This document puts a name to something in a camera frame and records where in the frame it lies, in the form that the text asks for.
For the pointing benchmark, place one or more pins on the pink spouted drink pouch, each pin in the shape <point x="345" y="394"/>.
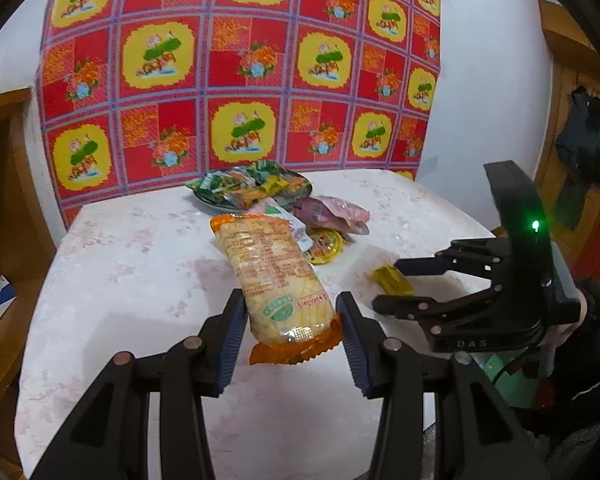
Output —
<point x="292" y="227"/>

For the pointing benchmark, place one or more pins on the maroon snack bag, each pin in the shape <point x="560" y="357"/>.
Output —
<point x="330" y="212"/>

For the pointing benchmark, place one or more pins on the yellow round jelly cup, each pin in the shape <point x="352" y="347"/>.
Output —
<point x="327" y="246"/>

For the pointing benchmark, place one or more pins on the wooden door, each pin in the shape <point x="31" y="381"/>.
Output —
<point x="560" y="60"/>

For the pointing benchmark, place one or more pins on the dark patterned plate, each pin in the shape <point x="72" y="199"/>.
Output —
<point x="206" y="201"/>

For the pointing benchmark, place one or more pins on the orange gummy packet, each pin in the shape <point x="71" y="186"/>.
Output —
<point x="245" y="197"/>

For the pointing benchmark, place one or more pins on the green snack packet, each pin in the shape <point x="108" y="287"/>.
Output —
<point x="220" y="182"/>
<point x="262" y="170"/>

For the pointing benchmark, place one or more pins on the person's right hand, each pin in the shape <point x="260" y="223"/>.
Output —
<point x="582" y="310"/>

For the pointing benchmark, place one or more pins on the red floral printed cloth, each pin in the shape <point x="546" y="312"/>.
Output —
<point x="230" y="60"/>

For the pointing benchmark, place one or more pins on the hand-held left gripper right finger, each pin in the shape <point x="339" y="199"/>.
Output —
<point x="357" y="355"/>

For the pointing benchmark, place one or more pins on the yellow candy packet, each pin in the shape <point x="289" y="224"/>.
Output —
<point x="392" y="280"/>
<point x="285" y="185"/>

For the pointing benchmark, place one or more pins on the orange cracker packet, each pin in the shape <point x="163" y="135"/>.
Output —
<point x="270" y="270"/>

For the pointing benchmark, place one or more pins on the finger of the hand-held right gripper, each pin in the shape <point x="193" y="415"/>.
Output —
<point x="420" y="266"/>
<point x="405" y="306"/>

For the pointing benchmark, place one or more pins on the dark hanging clothes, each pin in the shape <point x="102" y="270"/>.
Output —
<point x="585" y="145"/>

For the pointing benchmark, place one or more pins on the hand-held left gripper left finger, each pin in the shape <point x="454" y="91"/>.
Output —
<point x="232" y="345"/>

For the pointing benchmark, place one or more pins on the wooden shelf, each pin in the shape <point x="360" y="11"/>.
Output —
<point x="5" y="185"/>

